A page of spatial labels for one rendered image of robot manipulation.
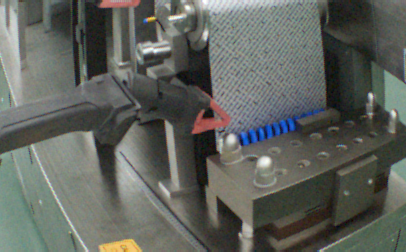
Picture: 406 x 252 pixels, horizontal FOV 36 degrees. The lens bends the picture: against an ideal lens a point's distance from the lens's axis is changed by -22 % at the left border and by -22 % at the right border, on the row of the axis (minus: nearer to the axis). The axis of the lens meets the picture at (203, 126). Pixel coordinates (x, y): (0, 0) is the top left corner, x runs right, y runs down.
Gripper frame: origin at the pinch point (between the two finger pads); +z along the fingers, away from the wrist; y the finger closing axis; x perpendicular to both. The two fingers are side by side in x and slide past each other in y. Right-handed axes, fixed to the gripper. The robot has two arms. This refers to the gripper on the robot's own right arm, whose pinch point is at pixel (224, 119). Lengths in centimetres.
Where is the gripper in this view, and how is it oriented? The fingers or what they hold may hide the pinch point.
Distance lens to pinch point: 128.7
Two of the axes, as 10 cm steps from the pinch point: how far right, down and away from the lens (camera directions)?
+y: 4.3, 3.7, -8.3
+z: 8.1, 2.5, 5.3
